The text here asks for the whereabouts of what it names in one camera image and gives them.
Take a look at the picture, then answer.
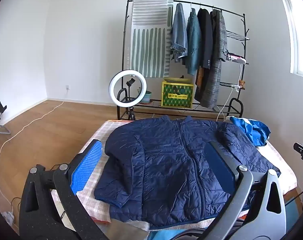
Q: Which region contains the grey plaid coat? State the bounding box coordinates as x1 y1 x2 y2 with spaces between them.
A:
200 9 228 108

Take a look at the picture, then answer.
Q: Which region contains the window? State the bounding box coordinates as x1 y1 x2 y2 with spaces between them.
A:
277 0 303 78

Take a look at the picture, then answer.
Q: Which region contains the navy quilted puffer jacket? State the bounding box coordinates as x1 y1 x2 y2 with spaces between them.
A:
93 115 281 230

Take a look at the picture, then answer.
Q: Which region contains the white power strip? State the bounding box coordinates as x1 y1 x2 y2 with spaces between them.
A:
3 211 15 225

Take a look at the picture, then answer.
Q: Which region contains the checked bed cover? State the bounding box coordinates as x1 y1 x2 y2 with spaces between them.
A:
51 119 298 230

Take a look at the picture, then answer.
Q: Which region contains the black metal clothes rack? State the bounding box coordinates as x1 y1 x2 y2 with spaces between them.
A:
116 0 250 120

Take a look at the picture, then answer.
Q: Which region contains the blue and white garment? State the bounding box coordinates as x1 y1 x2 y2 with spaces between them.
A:
227 116 271 147

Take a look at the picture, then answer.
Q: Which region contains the small potted plant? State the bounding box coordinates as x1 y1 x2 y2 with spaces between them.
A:
138 87 152 104

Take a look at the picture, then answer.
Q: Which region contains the white ring light on tripod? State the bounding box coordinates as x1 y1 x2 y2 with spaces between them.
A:
109 70 147 120

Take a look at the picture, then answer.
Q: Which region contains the yellow-green plate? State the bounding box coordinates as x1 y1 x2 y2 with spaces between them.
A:
163 77 192 83

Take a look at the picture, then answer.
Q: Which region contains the green striped white cloth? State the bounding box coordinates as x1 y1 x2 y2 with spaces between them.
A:
130 0 174 78

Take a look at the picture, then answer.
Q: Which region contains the light blue cloth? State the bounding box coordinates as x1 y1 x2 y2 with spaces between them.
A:
149 229 182 240

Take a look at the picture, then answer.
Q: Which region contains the long white floor cable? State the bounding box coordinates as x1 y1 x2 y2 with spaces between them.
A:
0 101 64 168

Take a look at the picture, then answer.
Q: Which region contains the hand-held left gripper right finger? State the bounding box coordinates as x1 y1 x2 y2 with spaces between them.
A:
204 141 287 240

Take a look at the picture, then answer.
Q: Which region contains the green and yellow patterned box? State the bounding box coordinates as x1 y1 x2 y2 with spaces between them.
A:
161 81 194 109

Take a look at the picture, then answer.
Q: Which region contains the light blue denim jacket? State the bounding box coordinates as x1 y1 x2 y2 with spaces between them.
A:
170 2 188 63

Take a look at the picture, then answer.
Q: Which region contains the black coat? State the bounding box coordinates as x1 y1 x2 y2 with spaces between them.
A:
197 8 214 69

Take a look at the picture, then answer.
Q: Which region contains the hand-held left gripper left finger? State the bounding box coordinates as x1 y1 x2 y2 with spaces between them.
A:
18 139 109 240

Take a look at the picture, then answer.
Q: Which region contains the white lamp cable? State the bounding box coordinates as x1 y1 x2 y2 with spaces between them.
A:
213 85 236 121

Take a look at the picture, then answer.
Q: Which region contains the teal jacket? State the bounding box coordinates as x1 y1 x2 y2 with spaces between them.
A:
185 8 203 75

